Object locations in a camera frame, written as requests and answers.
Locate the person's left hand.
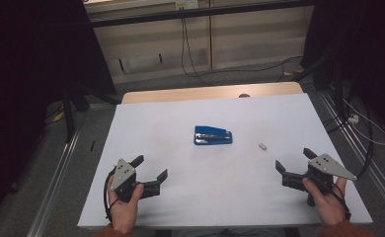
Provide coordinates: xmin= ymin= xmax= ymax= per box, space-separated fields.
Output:
xmin=107 ymin=167 xmax=145 ymax=235

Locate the bundle of black cables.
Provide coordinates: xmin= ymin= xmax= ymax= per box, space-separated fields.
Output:
xmin=323 ymin=98 xmax=376 ymax=182

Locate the white cable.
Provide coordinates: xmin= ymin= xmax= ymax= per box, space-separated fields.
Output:
xmin=343 ymin=98 xmax=385 ymax=146

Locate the person's right hand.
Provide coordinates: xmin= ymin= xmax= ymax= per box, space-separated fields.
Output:
xmin=302 ymin=177 xmax=347 ymax=228

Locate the black floor cable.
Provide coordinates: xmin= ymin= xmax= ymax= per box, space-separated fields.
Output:
xmin=209 ymin=55 xmax=304 ymax=83

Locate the black metal stand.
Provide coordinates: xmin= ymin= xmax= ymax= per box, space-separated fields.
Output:
xmin=60 ymin=83 xmax=122 ymax=144
xmin=292 ymin=52 xmax=347 ymax=117

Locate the black curtain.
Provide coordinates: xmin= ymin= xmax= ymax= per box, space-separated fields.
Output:
xmin=0 ymin=0 xmax=117 ymax=228
xmin=300 ymin=0 xmax=385 ymax=139

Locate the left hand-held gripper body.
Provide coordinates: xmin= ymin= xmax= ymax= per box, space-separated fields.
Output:
xmin=110 ymin=158 xmax=162 ymax=203

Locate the black horizontal bar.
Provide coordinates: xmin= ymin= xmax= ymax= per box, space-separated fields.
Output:
xmin=89 ymin=0 xmax=315 ymax=29

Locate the aluminium floor rail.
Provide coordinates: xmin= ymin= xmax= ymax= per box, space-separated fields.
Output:
xmin=317 ymin=90 xmax=385 ymax=225
xmin=26 ymin=127 xmax=81 ymax=237

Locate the white wall outlet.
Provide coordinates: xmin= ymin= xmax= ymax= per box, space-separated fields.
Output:
xmin=175 ymin=0 xmax=199 ymax=10

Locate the hand-held gripper black cable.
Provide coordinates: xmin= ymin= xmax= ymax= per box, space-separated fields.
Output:
xmin=325 ymin=182 xmax=352 ymax=221
xmin=103 ymin=169 xmax=119 ymax=222

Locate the blue stapler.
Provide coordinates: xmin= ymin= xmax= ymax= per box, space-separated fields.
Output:
xmin=193 ymin=124 xmax=234 ymax=146

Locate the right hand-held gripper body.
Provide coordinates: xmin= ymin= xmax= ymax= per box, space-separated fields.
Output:
xmin=281 ymin=153 xmax=358 ymax=207

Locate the black hanging cable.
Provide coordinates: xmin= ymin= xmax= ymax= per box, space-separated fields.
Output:
xmin=180 ymin=18 xmax=214 ymax=87

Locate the white table cover sheet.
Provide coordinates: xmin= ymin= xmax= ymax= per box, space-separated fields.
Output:
xmin=77 ymin=93 xmax=374 ymax=229

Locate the right hand-held gripper black cable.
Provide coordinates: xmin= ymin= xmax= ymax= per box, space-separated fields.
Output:
xmin=325 ymin=182 xmax=352 ymax=221

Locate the left hand-held gripper black cable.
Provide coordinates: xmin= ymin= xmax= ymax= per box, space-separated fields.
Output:
xmin=103 ymin=169 xmax=119 ymax=222

